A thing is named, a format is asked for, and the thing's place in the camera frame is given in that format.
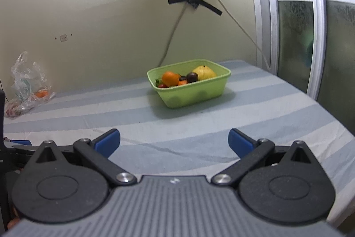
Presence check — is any person's left hand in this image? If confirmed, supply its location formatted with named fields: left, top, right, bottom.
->
left=8, top=207, right=20, bottom=229

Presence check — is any blue striped sheet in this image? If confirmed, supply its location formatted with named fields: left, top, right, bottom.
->
left=0, top=59, right=355, bottom=229

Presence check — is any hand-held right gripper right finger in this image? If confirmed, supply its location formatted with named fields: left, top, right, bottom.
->
left=211, top=127, right=323, bottom=187

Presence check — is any long white cable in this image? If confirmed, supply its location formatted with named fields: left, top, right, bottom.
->
left=194, top=0, right=271, bottom=71

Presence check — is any large yellow lemon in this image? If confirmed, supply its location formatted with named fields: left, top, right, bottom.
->
left=192, top=65, right=217, bottom=80

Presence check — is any green plastic basket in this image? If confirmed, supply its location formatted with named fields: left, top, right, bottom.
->
left=147, top=59, right=231, bottom=109

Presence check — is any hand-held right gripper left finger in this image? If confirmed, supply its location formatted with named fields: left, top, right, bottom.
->
left=28, top=128, right=137, bottom=188

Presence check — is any clear plastic bag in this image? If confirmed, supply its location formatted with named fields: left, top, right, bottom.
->
left=4, top=51, right=56, bottom=118

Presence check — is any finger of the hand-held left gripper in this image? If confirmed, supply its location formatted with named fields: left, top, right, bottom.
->
left=3, top=139, right=38, bottom=163

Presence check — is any grey wall cable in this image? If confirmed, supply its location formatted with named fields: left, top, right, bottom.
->
left=158, top=5, right=186, bottom=68

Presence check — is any aluminium frosted glass window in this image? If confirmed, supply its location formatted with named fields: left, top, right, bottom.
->
left=244, top=0, right=355, bottom=126

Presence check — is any large orange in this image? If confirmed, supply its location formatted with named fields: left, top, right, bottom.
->
left=162, top=72, right=180, bottom=87

